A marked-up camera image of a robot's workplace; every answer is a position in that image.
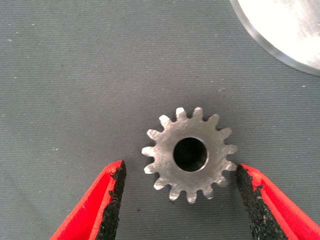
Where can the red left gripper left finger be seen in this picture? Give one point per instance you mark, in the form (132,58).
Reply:
(92,212)

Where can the round metal carrier plate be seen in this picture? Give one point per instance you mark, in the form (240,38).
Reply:
(287,25)

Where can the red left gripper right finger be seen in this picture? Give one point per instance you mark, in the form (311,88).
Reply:
(275,212)

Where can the small steel planetary gear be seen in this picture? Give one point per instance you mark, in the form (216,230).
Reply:
(162,155)

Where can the dark grey table cloth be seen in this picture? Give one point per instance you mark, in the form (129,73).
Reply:
(75,75)

